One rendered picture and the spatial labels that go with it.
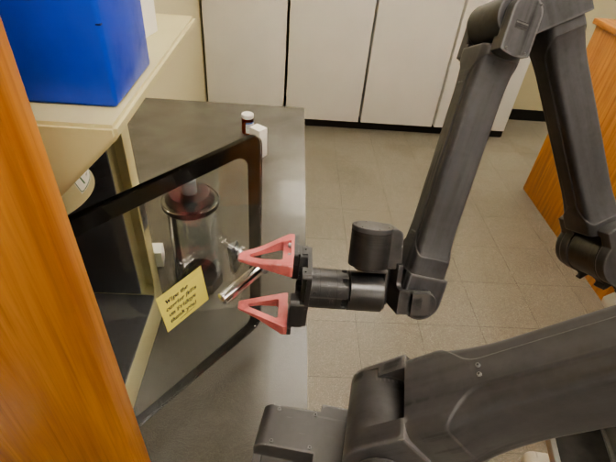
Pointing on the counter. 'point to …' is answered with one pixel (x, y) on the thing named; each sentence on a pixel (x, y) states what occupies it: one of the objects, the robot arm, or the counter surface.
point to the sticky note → (182, 299)
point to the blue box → (77, 49)
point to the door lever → (240, 281)
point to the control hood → (161, 38)
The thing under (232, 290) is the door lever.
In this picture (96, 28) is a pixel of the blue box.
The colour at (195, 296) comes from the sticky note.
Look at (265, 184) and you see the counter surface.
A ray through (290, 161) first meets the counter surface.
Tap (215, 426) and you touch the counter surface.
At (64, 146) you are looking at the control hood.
